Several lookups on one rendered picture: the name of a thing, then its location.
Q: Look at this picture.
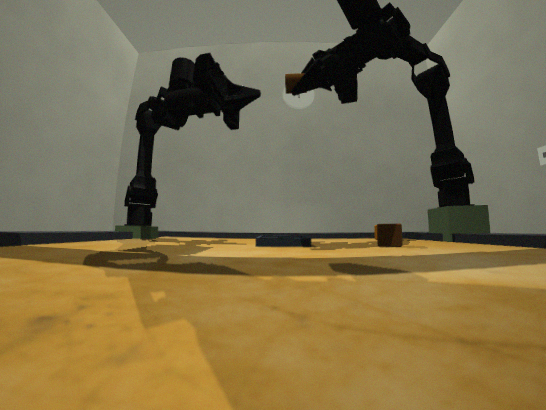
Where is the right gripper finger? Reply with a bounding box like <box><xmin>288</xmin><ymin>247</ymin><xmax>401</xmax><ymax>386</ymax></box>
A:
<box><xmin>301</xmin><ymin>57</ymin><xmax>315</xmax><ymax>73</ymax></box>
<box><xmin>291</xmin><ymin>60</ymin><xmax>332</xmax><ymax>96</ymax></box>

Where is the brown cube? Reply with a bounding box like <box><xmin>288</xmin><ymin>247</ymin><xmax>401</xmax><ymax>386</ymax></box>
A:
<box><xmin>377</xmin><ymin>223</ymin><xmax>402</xmax><ymax>247</ymax></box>

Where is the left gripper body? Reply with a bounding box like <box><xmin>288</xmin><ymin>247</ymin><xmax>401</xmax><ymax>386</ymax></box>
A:
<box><xmin>184</xmin><ymin>53</ymin><xmax>240</xmax><ymax>130</ymax></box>

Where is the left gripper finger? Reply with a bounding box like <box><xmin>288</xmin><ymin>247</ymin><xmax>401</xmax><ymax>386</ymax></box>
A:
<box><xmin>221</xmin><ymin>75</ymin><xmax>260</xmax><ymax>107</ymax></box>
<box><xmin>229</xmin><ymin>92</ymin><xmax>261</xmax><ymax>117</ymax></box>

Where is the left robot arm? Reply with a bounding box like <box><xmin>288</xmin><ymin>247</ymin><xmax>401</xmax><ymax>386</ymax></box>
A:
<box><xmin>124</xmin><ymin>57</ymin><xmax>198</xmax><ymax>226</ymax></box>

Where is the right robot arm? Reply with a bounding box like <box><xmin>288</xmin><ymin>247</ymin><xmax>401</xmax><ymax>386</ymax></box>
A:
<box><xmin>337</xmin><ymin>0</ymin><xmax>475</xmax><ymax>208</ymax></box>

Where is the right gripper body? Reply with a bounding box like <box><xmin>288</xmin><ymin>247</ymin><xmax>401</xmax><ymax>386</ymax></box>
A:
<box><xmin>312</xmin><ymin>33</ymin><xmax>369</xmax><ymax>95</ymax></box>

